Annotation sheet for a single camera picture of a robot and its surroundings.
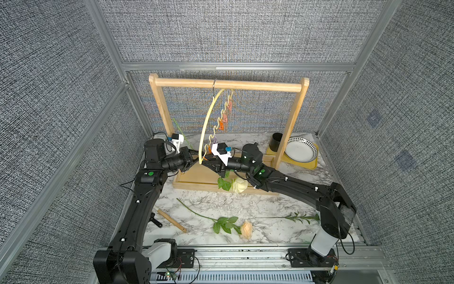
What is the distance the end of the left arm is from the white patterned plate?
61 centimetres

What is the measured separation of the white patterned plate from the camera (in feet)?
3.48

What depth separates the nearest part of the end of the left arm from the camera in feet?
2.08
